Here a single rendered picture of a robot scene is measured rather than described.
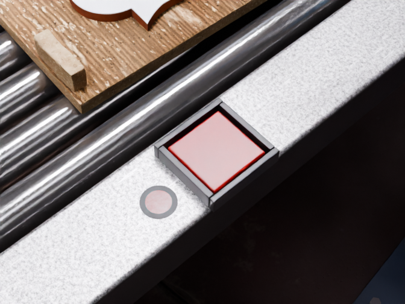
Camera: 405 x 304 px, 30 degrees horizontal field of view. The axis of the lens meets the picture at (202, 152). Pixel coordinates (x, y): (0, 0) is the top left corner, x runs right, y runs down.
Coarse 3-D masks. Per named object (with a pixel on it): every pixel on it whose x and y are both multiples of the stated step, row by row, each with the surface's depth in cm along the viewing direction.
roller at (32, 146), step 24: (240, 24) 76; (192, 48) 73; (168, 72) 72; (120, 96) 69; (24, 120) 67; (48, 120) 67; (72, 120) 67; (96, 120) 69; (0, 144) 65; (24, 144) 65; (48, 144) 66; (0, 168) 64; (24, 168) 66; (0, 192) 66
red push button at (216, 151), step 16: (208, 128) 65; (224, 128) 65; (176, 144) 64; (192, 144) 64; (208, 144) 64; (224, 144) 64; (240, 144) 64; (256, 144) 64; (192, 160) 63; (208, 160) 63; (224, 160) 63; (240, 160) 63; (256, 160) 64; (208, 176) 63; (224, 176) 63
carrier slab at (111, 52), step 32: (0, 0) 72; (32, 0) 72; (64, 0) 72; (192, 0) 73; (224, 0) 73; (256, 0) 73; (32, 32) 70; (64, 32) 70; (96, 32) 70; (128, 32) 70; (160, 32) 70; (192, 32) 70; (96, 64) 68; (128, 64) 68; (160, 64) 70; (96, 96) 66
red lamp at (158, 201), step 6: (156, 192) 63; (162, 192) 63; (150, 198) 63; (156, 198) 63; (162, 198) 63; (168, 198) 63; (150, 204) 63; (156, 204) 63; (162, 204) 63; (168, 204) 63; (150, 210) 62; (156, 210) 62; (162, 210) 62
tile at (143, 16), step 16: (80, 0) 71; (96, 0) 71; (112, 0) 71; (128, 0) 71; (144, 0) 71; (160, 0) 71; (176, 0) 72; (96, 16) 70; (112, 16) 70; (128, 16) 71; (144, 16) 70
